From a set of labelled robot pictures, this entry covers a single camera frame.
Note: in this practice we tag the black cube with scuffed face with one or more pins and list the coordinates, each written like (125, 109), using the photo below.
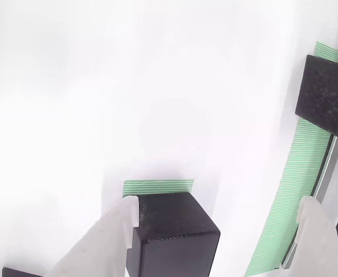
(177, 231)

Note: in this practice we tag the black cube with seam lines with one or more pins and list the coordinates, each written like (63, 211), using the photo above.
(321, 92)

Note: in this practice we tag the green striped tape strip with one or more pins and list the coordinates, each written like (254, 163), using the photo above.
(301, 173)

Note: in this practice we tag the green striped tape square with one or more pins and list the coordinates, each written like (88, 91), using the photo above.
(157, 187)

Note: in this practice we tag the silver metal edge rail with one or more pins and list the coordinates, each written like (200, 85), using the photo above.
(324, 173)

